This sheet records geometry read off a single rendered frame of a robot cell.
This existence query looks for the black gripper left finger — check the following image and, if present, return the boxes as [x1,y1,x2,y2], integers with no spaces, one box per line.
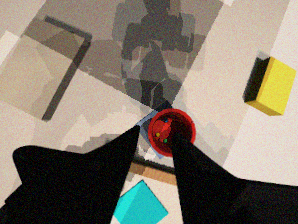
[12,125,140,224]

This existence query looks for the tan wooden bar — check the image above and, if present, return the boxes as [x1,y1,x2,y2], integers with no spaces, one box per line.
[128,159,177,186]

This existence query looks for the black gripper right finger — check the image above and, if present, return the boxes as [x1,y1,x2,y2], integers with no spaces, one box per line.
[172,132,298,224]

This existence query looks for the yellow block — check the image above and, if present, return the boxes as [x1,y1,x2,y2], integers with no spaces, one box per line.
[245,56,296,116]

